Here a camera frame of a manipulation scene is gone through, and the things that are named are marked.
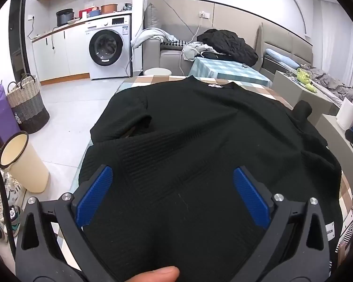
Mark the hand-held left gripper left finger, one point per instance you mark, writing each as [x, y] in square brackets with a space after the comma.
[95, 194]

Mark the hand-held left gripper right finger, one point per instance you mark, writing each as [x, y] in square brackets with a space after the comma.
[250, 196]

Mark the black knit sweater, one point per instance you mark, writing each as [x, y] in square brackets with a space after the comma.
[194, 141]

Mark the person's left hand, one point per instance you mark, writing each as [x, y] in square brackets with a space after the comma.
[156, 274]

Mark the cream trash bin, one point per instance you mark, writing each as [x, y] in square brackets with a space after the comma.
[26, 167]

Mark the white striped sneaker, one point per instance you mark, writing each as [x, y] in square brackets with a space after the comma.
[13, 191]

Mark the green and black sneaker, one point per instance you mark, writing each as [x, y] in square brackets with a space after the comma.
[14, 223]

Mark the large grey table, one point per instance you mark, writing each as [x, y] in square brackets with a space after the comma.
[338, 149]

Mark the two-tone wicker basket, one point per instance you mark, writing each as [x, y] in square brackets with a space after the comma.
[28, 108]

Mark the grey side table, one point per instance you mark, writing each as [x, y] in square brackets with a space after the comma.
[300, 97]

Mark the brown blue checked tablecloth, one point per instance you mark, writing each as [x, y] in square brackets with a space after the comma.
[141, 80]

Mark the purple bag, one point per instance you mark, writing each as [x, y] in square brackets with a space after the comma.
[0, 111]

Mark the white paper roll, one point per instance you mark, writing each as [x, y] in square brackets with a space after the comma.
[345, 113]

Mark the teal checked cloth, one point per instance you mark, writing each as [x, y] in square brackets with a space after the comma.
[223, 70]

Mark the green toy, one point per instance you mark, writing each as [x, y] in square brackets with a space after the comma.
[303, 76]

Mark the white round stool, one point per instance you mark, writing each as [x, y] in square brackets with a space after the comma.
[157, 72]

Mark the grey blanket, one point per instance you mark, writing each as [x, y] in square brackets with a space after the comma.
[335, 85]

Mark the white base cabinet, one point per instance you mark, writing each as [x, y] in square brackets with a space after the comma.
[61, 55]

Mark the light blue pillow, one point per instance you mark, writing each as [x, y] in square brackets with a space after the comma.
[282, 58]

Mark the white washing machine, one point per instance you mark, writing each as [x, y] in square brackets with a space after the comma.
[108, 47]

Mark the black jacket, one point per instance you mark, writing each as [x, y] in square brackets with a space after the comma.
[226, 45]

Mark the grey sofa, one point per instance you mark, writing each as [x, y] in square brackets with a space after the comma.
[170, 58]

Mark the pale grey crumpled garment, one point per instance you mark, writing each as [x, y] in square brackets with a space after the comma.
[194, 48]

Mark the white crumpled garment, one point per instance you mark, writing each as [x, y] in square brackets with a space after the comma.
[147, 35]

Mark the houndstooth pillow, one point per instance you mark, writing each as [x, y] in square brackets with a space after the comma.
[175, 43]

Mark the dark glass door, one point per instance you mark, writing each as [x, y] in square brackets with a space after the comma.
[17, 35]

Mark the black cooking pot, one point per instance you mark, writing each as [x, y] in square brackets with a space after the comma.
[64, 17]

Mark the red plastic basket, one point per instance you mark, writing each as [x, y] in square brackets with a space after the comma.
[86, 13]

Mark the brown basin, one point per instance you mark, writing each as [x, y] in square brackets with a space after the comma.
[109, 8]

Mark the white wall socket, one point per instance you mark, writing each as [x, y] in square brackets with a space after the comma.
[204, 14]

